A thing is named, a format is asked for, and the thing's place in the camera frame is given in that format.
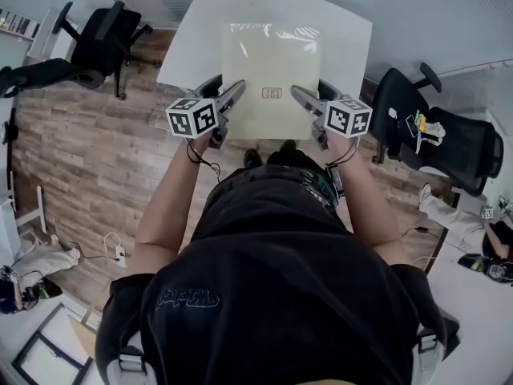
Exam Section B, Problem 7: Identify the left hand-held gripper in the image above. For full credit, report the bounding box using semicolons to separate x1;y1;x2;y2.
164;74;247;150

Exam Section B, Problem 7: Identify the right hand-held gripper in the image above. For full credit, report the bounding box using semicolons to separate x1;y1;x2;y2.
289;79;374;152

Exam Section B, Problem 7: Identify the pale yellow plastic packet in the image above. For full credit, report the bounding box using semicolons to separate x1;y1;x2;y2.
219;22;324;141

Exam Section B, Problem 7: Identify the person's right forearm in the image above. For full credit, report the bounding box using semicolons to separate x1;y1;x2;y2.
326;136;402;256

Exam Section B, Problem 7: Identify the person's left forearm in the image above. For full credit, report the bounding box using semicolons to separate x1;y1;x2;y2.
134;134;214;264

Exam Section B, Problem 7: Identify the person's black left shoe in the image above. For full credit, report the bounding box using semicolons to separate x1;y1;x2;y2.
243;148;264;168

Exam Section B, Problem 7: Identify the black waist device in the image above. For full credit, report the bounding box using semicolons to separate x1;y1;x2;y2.
325;165;345;198

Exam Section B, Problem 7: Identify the white crumpled item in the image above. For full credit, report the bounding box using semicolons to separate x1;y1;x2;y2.
416;121;446;148

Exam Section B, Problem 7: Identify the black empty office chair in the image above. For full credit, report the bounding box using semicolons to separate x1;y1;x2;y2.
0;0;154;102

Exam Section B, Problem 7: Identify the black office chair with clutter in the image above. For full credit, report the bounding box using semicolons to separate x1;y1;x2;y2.
368;62;505;198

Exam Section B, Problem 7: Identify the white low cabinet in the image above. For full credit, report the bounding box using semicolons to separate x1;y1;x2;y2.
26;8;79;60

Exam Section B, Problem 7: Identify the person's black t-shirt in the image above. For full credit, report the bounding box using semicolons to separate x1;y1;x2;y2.
95;150;462;385

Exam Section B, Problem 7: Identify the light wooden board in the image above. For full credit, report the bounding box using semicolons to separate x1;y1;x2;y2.
67;314;101;363

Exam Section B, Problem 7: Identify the black framed glass door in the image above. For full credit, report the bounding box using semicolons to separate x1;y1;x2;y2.
11;302;96;385

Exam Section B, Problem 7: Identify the black wrist cord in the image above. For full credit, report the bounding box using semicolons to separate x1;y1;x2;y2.
323;141;358;168
185;140;222;184

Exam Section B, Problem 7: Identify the black wall fixture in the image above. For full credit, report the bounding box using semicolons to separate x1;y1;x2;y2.
0;108;19;144

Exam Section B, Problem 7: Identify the white metal frame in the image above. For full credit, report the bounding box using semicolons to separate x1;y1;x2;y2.
7;170;48;236

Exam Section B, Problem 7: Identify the wall book shelf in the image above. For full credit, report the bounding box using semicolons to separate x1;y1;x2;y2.
0;8;41;39

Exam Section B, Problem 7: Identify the grey shoulder strap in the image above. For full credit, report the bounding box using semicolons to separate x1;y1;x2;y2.
416;333;440;376
118;353;145;385

